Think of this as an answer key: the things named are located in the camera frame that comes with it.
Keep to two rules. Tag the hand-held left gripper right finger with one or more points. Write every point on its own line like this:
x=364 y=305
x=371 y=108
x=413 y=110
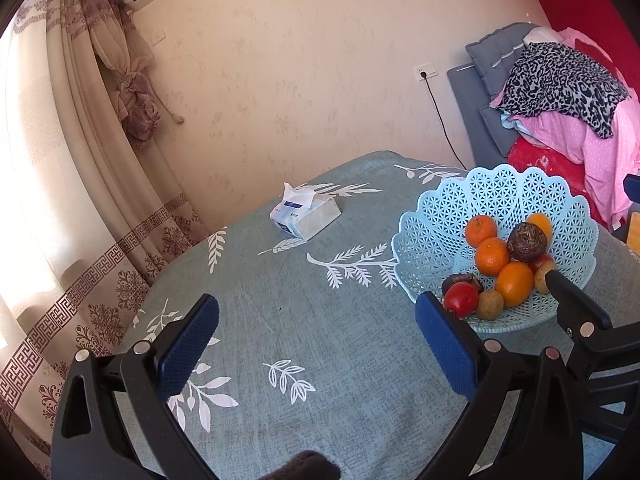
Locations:
x=447 y=345

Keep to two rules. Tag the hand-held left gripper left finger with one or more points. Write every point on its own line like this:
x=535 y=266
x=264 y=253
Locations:
x=187 y=347

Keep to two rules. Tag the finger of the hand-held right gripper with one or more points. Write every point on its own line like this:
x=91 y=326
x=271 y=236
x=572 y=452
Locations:
x=580 y=310
x=633 y=186

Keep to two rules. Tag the small tan round fruit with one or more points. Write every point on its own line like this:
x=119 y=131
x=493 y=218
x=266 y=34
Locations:
x=541 y=281
x=490 y=305

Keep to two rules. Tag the orange tangerine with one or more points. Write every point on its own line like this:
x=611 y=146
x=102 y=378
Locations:
x=514 y=284
x=481 y=230
x=492 y=256
x=542 y=224

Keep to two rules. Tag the dark brown round fruit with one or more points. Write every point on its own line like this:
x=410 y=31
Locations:
x=527 y=242
x=462 y=278

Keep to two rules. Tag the light blue plastic basket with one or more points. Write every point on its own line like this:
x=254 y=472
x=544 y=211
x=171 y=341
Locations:
x=500 y=195

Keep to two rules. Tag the person's left hand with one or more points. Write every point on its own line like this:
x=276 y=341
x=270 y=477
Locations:
x=307 y=467

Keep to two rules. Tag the pink dotted blanket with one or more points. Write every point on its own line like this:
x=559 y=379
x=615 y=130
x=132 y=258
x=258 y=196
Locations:
x=610 y=170

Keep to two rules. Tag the red tomato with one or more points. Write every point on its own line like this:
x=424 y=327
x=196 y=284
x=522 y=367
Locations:
x=460 y=301

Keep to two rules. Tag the small red fruit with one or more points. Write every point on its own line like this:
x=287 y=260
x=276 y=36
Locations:
x=540 y=263

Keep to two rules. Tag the red floral blanket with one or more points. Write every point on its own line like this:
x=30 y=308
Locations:
x=540 y=165

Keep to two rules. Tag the leopard print blanket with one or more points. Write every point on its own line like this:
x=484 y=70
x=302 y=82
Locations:
x=565 y=85

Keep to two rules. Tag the teal leaf-print tablecloth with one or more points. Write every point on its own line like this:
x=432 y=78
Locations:
x=320 y=340

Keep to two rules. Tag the white pillow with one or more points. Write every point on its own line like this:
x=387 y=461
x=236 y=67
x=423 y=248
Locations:
x=542 y=35

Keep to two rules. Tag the white tissue pack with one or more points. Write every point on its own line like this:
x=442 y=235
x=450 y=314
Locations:
x=315 y=220

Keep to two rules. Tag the red padded headboard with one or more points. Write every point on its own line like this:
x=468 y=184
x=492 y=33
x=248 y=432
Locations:
x=590 y=5

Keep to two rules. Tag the grey quilted cushion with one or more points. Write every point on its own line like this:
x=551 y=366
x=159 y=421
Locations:
x=495 y=52

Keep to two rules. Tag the beige patterned curtain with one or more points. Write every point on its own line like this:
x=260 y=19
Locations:
x=75 y=160

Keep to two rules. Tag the white wall outlet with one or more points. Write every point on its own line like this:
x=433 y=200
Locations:
x=426 y=71

